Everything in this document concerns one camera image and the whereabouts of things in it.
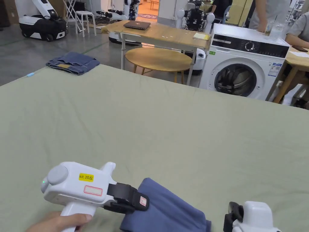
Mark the white humanoid robot with arms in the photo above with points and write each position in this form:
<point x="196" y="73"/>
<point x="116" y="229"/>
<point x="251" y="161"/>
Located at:
<point x="128" y="12"/>

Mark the black torso robot white shoulders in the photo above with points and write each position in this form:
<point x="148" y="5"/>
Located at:
<point x="196" y="18"/>

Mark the dark blue garment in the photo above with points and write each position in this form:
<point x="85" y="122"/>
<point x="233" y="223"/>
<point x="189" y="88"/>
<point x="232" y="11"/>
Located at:
<point x="169" y="210"/>

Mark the person's left hand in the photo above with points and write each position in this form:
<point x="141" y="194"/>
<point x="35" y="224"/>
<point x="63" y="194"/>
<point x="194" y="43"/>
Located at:
<point x="55" y="222"/>

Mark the white and black wheeled robot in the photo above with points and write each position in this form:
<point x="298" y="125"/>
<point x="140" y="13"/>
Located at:
<point x="43" y="24"/>

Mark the small pale blue tag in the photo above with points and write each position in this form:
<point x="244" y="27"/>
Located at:
<point x="30" y="74"/>

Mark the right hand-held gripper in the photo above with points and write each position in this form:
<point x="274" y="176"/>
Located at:
<point x="256" y="217"/>

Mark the bed with pale green sheet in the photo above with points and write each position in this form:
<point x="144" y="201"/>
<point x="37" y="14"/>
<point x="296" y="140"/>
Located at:
<point x="154" y="120"/>

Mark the white folding rack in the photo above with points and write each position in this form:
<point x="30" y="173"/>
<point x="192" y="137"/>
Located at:
<point x="70" y="9"/>

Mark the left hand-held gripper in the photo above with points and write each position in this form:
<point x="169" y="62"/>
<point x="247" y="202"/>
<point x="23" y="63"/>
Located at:
<point x="72" y="183"/>

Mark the white washing machine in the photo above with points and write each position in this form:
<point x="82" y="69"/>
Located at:
<point x="231" y="55"/>

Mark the folded blue jeans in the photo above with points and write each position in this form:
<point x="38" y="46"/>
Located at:
<point x="77" y="62"/>

